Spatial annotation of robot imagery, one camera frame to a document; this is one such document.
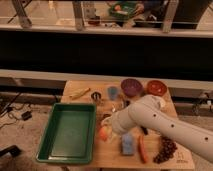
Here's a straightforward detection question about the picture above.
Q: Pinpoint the bunch of dark grapes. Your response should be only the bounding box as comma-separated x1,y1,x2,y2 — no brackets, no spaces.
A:
153,136,177,164

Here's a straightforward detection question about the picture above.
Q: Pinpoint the green plastic tray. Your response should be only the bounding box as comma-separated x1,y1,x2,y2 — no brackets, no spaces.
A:
36,103,96,164

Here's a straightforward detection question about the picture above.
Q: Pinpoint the yellow red apple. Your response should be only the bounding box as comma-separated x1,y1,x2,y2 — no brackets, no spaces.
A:
98,126,109,141

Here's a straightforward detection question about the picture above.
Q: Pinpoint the black power adapter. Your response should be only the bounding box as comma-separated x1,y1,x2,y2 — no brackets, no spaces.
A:
21,111,32,121

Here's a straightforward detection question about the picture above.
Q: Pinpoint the white cup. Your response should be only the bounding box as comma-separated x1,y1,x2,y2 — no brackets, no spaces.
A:
157,96,166,108

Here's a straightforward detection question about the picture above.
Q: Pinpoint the red bowl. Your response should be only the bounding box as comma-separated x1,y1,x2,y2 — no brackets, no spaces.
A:
147,80,167,96

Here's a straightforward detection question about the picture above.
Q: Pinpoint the blue plastic cup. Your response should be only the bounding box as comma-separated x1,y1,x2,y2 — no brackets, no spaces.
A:
107,86,118,100

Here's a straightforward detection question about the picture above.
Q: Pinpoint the blue sponge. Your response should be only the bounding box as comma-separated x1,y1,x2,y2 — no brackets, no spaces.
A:
121,133,134,156

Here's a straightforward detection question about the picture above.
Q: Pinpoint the black handled knife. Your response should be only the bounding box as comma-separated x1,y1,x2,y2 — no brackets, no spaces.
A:
140,126,148,135

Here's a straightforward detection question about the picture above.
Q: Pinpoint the orange carrot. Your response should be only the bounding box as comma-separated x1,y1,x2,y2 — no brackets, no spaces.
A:
139,135,148,163

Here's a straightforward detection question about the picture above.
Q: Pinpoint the black remote control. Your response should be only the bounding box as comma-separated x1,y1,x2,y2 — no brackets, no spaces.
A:
102,114,111,120

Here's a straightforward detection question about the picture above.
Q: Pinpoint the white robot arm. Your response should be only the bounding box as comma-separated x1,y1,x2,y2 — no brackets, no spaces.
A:
101,95,213,163

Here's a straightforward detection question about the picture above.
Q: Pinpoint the purple bowl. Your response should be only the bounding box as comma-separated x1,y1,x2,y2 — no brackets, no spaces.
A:
121,78,143,97

